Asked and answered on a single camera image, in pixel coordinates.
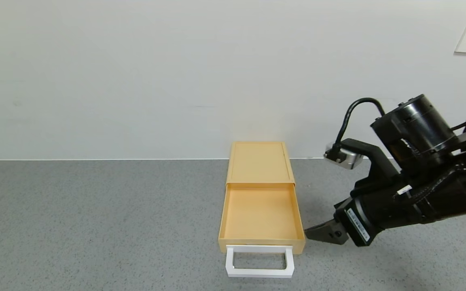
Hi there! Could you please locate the yellow drawer cabinet shell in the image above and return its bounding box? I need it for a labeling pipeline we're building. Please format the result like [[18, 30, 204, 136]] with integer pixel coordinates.
[[226, 141, 296, 187]]

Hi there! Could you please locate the yellow drawer with white handle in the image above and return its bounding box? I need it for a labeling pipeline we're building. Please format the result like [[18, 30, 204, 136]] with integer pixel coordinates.
[[218, 183, 307, 278]]

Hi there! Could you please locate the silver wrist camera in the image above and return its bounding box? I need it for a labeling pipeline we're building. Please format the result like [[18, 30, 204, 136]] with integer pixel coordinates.
[[324, 141, 364, 170]]

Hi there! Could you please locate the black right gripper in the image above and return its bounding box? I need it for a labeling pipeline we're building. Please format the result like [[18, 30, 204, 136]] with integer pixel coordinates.
[[304, 179, 424, 247]]

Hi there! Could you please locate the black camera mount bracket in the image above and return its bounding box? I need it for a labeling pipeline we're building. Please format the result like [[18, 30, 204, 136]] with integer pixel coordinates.
[[340, 138, 401, 188]]

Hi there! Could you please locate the black camera cable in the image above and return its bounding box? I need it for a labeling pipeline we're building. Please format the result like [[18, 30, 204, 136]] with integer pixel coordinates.
[[333, 97, 386, 160]]

